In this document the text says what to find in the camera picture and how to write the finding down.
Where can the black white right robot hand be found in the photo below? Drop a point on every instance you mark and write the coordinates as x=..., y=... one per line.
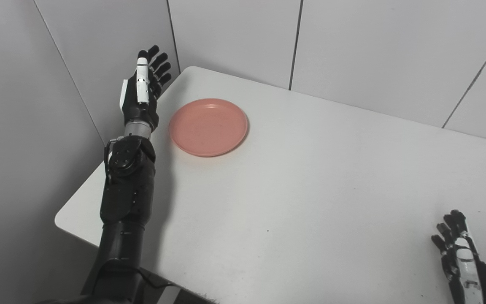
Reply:
x=475, y=283

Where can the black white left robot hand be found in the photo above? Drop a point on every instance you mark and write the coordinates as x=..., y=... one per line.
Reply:
x=141, y=90

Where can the black table frame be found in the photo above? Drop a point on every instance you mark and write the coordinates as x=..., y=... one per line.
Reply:
x=192, y=297

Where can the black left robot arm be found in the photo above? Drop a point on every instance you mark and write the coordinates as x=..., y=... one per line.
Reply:
x=127, y=202

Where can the pink round plate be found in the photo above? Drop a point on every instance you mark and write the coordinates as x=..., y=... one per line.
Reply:
x=208, y=126

